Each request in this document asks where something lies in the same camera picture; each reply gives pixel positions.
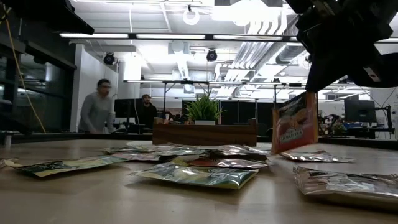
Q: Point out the black monitor on arm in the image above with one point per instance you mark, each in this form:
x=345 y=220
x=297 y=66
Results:
x=360 y=110

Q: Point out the wooden three-compartment box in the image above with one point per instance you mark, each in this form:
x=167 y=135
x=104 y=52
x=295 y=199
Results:
x=205 y=135

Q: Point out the black background workstation frame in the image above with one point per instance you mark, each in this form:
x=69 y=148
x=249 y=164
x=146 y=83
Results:
x=186 y=82
x=289 y=84

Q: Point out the short white post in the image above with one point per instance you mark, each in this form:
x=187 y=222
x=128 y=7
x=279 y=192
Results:
x=7 y=140

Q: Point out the long ceiling light bar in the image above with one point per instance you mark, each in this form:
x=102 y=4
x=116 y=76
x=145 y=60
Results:
x=93 y=35

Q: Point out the person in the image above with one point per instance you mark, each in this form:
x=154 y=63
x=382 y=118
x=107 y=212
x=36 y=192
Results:
x=96 y=112
x=147 y=113

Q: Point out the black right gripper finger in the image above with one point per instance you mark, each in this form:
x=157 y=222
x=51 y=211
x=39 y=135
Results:
x=329 y=65

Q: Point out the small background potted plant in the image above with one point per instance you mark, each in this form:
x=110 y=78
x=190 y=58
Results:
x=339 y=128

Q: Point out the background black robot arm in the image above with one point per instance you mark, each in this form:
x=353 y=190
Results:
x=329 y=119

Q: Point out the black aluminium table frame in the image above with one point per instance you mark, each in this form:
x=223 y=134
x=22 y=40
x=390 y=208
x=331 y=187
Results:
x=62 y=137

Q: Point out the black partition panels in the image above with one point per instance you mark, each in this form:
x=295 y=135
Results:
x=245 y=110

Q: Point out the small green potted plant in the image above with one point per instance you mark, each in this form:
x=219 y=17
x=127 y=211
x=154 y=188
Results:
x=203 y=109

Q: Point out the white round placemat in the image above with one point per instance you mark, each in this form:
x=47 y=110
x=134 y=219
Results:
x=138 y=144

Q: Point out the black computer monitor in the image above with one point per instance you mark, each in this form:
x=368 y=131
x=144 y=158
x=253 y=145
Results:
x=126 y=108

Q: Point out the red foil tea bag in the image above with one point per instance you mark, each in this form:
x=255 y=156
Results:
x=295 y=124
x=136 y=156
x=230 y=163

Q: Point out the silver ventilation duct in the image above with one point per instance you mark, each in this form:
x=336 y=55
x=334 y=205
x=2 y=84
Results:
x=287 y=54

